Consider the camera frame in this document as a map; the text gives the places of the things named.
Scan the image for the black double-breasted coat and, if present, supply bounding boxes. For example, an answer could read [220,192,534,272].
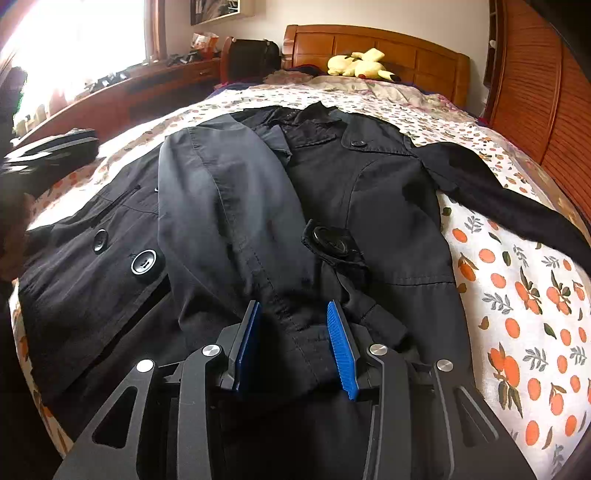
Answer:
[19,103,590,479]

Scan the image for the person's left hand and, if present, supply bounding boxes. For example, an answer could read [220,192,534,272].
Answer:
[1,178,35,282]

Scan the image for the white wall shelf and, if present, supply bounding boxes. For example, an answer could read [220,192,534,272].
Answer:
[189,0,254,26]

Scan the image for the wooden louvered wardrobe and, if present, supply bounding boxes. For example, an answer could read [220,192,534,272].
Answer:
[485,1,590,218]

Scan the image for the yellow Pikachu plush toy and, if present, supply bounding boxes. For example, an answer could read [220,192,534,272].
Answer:
[327,48,401,83]

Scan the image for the dark chair with backpack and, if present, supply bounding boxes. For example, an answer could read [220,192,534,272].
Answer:
[221,37,283,84]

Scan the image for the wooden desk cabinet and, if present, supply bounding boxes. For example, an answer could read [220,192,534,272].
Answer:
[17,58,221,147]

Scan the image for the orange-print white bed sheet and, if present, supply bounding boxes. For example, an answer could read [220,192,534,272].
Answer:
[33,85,590,479]

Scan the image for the wooden bed headboard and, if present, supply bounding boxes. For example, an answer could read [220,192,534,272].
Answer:
[281,24,472,108]

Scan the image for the orange white paper bag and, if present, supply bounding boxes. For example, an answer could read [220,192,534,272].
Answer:
[190,32,219,60]

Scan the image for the window with wooden frame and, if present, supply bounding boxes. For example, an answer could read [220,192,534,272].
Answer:
[1,0,148,117]

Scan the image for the floral quilt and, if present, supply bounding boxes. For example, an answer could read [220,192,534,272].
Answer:
[263,70,586,223]

